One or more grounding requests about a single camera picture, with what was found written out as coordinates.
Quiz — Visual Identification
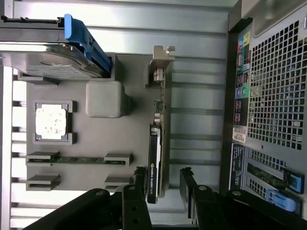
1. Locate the blue slot retainer clip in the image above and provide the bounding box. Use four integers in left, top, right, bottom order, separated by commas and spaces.
282, 167, 306, 195
265, 188, 297, 213

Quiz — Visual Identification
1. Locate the green RAM stick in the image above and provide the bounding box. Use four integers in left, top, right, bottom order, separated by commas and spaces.
26, 155, 128, 166

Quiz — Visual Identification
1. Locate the black open PC case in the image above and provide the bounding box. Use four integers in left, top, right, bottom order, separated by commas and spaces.
225, 0, 307, 216

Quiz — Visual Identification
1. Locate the grey plastic parts rack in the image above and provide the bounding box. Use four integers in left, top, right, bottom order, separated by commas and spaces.
18, 54, 168, 192

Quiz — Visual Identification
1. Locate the silver CPU chip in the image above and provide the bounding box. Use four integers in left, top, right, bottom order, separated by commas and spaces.
35, 103, 70, 140

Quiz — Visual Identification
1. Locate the hard disk in blue carrier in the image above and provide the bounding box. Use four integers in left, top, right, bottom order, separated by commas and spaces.
0, 13, 113, 81

